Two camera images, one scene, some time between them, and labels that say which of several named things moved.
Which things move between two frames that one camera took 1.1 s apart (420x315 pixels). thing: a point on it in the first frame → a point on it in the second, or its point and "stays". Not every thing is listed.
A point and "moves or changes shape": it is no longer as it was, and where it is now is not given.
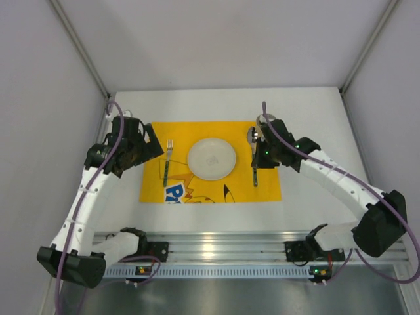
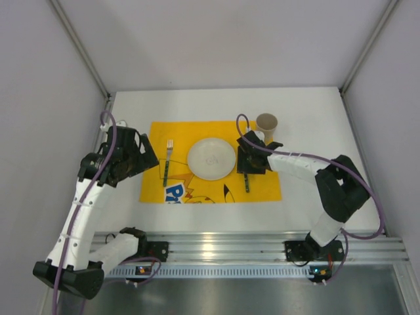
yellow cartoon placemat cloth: (168, 177) stays
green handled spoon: (252, 136) moves or changes shape
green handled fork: (169, 149) stays
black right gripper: (262, 151) → (247, 161)
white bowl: (211, 159) stays
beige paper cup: (261, 119) stays
